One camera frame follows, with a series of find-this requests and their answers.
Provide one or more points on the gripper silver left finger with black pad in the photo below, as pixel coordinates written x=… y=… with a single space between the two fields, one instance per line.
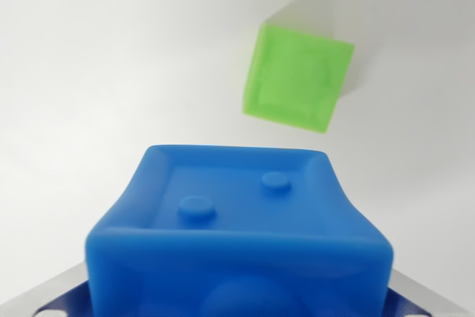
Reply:
x=55 y=294

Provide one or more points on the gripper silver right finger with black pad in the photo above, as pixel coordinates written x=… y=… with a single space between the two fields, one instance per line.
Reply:
x=415 y=300

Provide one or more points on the green rubber cube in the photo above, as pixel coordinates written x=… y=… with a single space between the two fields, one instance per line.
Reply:
x=297 y=79

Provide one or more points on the blue rubber cube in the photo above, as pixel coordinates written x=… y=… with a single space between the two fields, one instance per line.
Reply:
x=237 y=235

